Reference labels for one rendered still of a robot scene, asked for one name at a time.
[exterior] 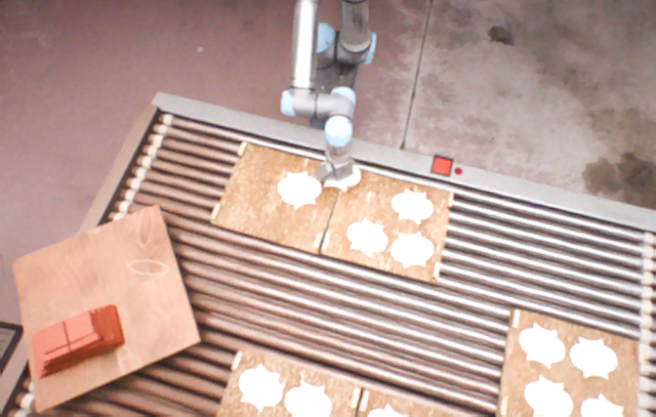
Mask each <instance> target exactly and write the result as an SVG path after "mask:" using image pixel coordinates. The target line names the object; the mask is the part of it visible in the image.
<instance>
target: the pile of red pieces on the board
mask: <svg viewBox="0 0 656 417"><path fill-rule="evenodd" d="M124 343H126V341H125V337H124V333H122V328H121V324H120V320H119V315H118V310H117V307H116V306H115V305H112V304H108V305H103V306H100V307H98V308H96V309H92V310H86V311H84V312H82V313H79V314H77V315H76V316H74V317H71V318H69V319H67V320H65V321H61V322H58V323H56V324H53V325H51V326H49V327H46V328H43V329H41V330H38V332H37V333H36V334H35V335H33V337H32V339H31V344H32V350H33V356H34V362H35V368H36V374H37V379H41V378H47V376H49V375H52V374H54V373H56V372H60V371H62V370H64V369H66V368H68V367H70V366H73V365H76V364H78V363H81V362H83V360H85V359H87V358H90V357H93V356H95V355H98V354H101V353H104V352H107V351H109V350H112V349H114V348H116V347H119V346H121V344H124Z"/></svg>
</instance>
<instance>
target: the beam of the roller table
mask: <svg viewBox="0 0 656 417"><path fill-rule="evenodd" d="M151 104H153V105H158V106H159V107H160V109H161V110H162V112H163V113H164V114H173V115H176V116H177V118H180V119H186V120H190V121H194V122H198V123H203V124H207V125H211V126H215V127H220V128H224V129H228V130H232V131H236V132H240V134H244V135H249V136H253V137H257V138H262V139H266V140H271V141H275V142H280V143H283V144H287V145H292V146H299V147H300V148H303V149H308V150H312V151H316V152H321V153H325V147H326V146H327V145H326V137H325V131H323V130H317V129H313V128H309V127H305V126H301V125H297V124H292V123H287V122H283V121H279V120H274V119H270V117H265V116H261V115H257V114H253V113H249V112H244V111H239V110H235V109H231V108H226V107H222V106H218V105H213V104H205V102H201V101H197V100H193V99H189V98H183V97H179V96H175V95H171V94H166V93H162V92H157V94H156V96H155V98H153V100H152V103H151ZM351 157H352V159H354V160H355V161H359V162H363V164H368V165H372V166H376V167H381V168H385V169H389V170H392V171H397V172H401V173H405V174H409V175H414V176H418V177H422V179H427V180H431V181H435V182H441V183H445V184H448V185H452V186H457V187H461V188H469V189H473V190H477V191H481V193H486V194H490V195H494V196H498V197H503V198H506V199H510V200H515V201H519V202H524V203H528V204H533V205H537V206H541V207H546V209H550V210H554V211H557V212H562V213H566V214H570V215H574V216H579V217H583V218H587V219H592V220H596V221H600V222H603V223H604V224H609V225H613V226H617V227H621V228H626V229H633V230H638V231H646V232H650V233H653V234H655V235H656V211H653V210H647V209H643V208H639V206H634V205H631V204H627V203H621V202H617V201H613V200H609V199H604V198H600V197H596V196H591V195H586V194H583V193H579V191H574V190H570V189H565V188H557V187H553V186H549V185H544V184H539V183H535V182H531V181H526V180H522V179H519V178H518V177H515V176H509V175H505V174H501V173H496V172H492V171H488V170H482V169H478V168H474V167H471V166H466V165H462V164H457V162H453V165H452V169H451V174H450V177H449V179H448V177H444V176H440V175H435V174H432V173H431V165H432V160H433V157H430V156H426V155H422V154H418V153H414V152H409V151H405V150H400V149H396V147H391V146H384V145H379V144H374V143H370V142H366V141H361V140H358V139H354V138H351ZM456 168H461V169H462V170H463V173H462V174H461V175H457V174H456V173H455V169H456Z"/></svg>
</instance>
